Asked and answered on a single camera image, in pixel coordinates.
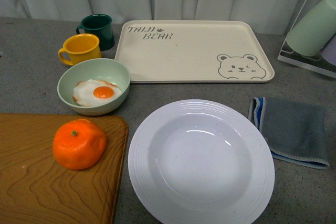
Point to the white round ridged plate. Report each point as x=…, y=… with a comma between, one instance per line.
x=198, y=161

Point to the orange mandarin fruit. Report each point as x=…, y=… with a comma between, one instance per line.
x=79, y=144

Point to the beige bear serving tray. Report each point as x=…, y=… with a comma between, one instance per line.
x=171, y=51

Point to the fake fried egg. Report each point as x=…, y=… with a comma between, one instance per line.
x=95, y=92

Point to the light green bowl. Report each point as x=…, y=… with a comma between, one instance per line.
x=97, y=69

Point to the yellow enamel mug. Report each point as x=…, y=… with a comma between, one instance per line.
x=79, y=48

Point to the dark green enamel mug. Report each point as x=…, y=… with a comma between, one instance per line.
x=99, y=25

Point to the grey blue folded cloth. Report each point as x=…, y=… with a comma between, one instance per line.
x=294, y=131

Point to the light green plastic cup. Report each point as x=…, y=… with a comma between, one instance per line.
x=314, y=30

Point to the wooden cutting board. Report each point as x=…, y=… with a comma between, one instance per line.
x=36, y=189

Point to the purple plastic cup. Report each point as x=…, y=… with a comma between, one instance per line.
x=329, y=51

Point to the white wire cup rack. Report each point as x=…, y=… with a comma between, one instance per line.
x=315, y=63

